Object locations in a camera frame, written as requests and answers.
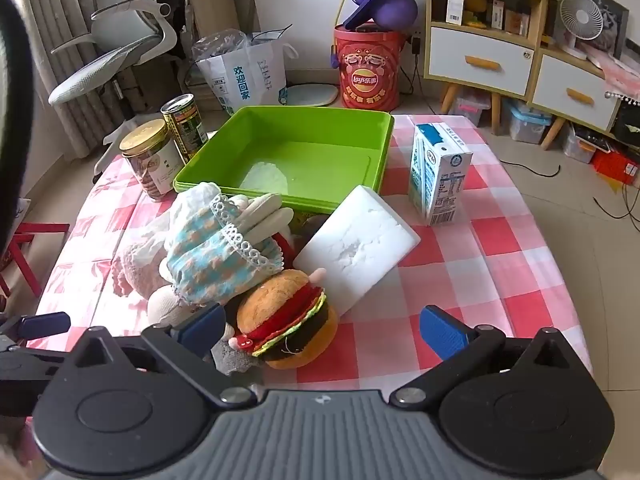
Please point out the pink checked tablecloth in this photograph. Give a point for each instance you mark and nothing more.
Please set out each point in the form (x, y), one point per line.
(500, 270)

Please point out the green tin can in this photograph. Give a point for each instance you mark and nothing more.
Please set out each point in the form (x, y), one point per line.
(187, 130)

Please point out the white foam block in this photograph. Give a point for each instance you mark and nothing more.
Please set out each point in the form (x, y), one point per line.
(350, 250)

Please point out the red stool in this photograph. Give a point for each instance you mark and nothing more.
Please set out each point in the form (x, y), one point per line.
(40, 230)

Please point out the red printed bucket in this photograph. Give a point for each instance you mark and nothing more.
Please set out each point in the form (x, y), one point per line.
(370, 75)

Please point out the white round lid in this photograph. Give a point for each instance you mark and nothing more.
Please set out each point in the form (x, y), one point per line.
(305, 94)

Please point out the green plastic box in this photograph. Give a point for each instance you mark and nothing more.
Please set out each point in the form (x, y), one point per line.
(310, 160)

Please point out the clear storage bin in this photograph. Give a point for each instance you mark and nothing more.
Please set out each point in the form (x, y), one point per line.
(470, 105)
(582, 145)

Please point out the tall wooden cabinet white drawer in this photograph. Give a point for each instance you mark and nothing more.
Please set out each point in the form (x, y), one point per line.
(480, 55)

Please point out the plush doll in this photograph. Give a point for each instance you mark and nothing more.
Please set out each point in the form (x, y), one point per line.
(135, 270)

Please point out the red flat box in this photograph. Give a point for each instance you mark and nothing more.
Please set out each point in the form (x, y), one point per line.
(615, 165)

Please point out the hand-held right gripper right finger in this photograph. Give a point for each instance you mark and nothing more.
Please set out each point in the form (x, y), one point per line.
(440, 330)

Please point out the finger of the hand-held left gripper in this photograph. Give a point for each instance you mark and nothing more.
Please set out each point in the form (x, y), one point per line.
(45, 324)

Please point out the grey cloth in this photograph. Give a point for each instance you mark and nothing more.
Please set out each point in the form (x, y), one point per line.
(230, 357)

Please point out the dark framed picture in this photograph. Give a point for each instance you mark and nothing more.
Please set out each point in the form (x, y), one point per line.
(615, 15)

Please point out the small white box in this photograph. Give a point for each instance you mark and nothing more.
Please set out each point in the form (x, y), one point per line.
(455, 7)

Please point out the clear plastic bag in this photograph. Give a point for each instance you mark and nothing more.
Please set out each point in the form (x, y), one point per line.
(220, 42)

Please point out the beige curtain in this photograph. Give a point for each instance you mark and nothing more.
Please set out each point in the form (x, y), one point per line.
(50, 35)

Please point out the burger plush toy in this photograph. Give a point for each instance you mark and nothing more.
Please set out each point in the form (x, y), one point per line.
(290, 310)

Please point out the low wooden cabinet white drawer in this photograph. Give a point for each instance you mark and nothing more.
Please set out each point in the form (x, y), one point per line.
(575, 95)

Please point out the white paper bag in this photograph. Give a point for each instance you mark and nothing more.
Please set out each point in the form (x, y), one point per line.
(245, 77)

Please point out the grey office chair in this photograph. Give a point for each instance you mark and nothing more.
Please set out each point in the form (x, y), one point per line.
(125, 25)

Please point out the white desk fan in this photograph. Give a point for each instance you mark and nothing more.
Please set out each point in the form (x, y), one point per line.
(580, 15)

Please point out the blue and white milk carton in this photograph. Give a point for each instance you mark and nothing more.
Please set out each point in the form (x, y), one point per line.
(440, 180)

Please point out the cardboard box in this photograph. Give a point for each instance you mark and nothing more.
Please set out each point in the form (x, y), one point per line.
(215, 0)

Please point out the clear jar with gold lid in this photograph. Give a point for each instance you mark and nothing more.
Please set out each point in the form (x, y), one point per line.
(150, 160)

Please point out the blue-lidded storage bin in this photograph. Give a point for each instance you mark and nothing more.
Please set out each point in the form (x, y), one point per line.
(527, 122)

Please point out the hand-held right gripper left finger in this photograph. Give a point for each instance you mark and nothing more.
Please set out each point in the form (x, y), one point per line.
(205, 327)

